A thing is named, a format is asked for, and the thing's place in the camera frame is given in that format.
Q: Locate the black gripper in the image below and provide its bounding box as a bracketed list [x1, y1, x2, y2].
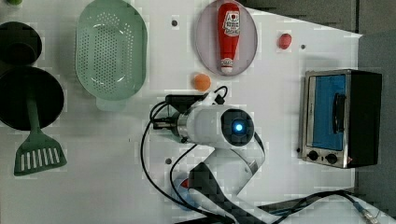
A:
[152, 112, 181, 137]

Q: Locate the orange toy fruit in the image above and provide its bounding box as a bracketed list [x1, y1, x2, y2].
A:
[193, 74, 211, 91]

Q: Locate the small red toy in bowl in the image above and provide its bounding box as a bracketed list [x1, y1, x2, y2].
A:
[180, 179, 189, 189]

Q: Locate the blue bowl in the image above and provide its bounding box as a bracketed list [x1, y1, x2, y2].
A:
[172, 177, 195, 206]

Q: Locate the green perforated colander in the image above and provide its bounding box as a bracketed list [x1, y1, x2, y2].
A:
[76, 0, 148, 111]

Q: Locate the red ketchup bottle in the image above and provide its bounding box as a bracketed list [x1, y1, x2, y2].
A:
[217, 2, 240, 74]

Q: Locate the green slotted spatula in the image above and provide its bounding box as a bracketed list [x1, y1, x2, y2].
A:
[14, 99, 67, 176]

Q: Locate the red strawberry toy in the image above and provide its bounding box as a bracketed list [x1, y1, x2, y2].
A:
[278, 34, 292, 49]

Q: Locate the large black pan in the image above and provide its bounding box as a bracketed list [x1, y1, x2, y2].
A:
[0, 66, 64, 131]

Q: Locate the small black pot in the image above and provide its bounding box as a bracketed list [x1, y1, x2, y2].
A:
[0, 21, 42, 66]

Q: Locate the silver black toaster oven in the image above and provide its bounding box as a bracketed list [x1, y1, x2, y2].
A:
[301, 69, 382, 169]

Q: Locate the small green object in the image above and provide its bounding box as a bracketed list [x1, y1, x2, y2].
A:
[7, 0, 22, 6]

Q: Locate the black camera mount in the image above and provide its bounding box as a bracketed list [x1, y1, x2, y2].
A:
[165, 94, 204, 114]

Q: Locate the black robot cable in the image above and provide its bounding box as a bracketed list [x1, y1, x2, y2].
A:
[139, 85, 381, 224]

